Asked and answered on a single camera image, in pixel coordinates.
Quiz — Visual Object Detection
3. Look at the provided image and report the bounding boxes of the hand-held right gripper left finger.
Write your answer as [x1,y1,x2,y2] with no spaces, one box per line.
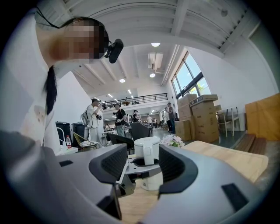
[1,130,129,224]

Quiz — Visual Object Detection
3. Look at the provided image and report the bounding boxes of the yellow wire chair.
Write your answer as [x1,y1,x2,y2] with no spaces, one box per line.
[73,131,99,151]

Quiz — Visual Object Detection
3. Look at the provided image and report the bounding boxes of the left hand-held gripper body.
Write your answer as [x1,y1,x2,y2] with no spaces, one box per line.
[113,161,137,199]

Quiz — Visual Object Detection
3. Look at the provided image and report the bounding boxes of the person's head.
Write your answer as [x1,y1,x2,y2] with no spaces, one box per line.
[48,17,110,67]

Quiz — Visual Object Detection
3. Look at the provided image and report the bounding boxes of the stack of cardboard boxes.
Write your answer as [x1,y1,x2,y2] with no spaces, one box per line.
[174,93,220,144]

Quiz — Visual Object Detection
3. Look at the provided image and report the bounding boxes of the pink artificial flowers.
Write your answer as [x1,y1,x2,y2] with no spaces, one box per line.
[160,134,186,148]

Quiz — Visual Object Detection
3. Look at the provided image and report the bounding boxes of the person's white sweatshirt torso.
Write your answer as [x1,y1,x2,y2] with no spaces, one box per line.
[0,8,74,154]

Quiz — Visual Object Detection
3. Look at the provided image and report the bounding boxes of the black head-worn camera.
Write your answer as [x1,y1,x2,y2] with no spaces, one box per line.
[104,38,124,64]

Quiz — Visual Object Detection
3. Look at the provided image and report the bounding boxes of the black balcony railing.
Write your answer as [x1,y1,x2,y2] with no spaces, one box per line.
[102,92,168,109]

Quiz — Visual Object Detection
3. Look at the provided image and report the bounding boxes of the white frame chair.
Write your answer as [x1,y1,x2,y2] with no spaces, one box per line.
[216,106,241,138]

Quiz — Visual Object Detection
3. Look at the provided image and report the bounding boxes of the white side table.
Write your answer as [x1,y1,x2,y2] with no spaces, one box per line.
[55,146,79,156]

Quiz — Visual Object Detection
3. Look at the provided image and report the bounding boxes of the large window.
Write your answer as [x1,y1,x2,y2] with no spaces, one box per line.
[171,51,212,98]

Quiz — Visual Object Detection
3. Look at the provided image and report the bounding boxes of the ceiling air conditioner unit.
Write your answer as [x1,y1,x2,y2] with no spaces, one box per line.
[148,52,164,70]

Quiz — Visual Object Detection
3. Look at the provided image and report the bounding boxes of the black bin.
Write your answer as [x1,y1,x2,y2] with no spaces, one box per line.
[55,121,71,147]

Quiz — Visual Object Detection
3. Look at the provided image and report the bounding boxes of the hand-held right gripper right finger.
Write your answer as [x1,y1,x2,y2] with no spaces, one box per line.
[141,144,271,224]

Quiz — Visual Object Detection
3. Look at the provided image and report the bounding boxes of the wooden pallet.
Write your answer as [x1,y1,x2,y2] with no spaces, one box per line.
[232,133,268,155]

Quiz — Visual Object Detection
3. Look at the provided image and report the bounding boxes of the yellow board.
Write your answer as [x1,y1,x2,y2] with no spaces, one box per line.
[244,92,280,142]

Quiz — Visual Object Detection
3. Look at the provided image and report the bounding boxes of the white electric kettle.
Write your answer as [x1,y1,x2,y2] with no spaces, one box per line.
[133,136,164,191]

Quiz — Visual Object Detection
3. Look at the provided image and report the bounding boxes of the dark upholstered chair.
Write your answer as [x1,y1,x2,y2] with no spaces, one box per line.
[130,122,153,138]
[106,133,135,155]

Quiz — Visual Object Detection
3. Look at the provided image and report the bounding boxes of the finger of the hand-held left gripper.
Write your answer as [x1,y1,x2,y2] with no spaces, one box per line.
[127,164,162,176]
[128,157,144,167]

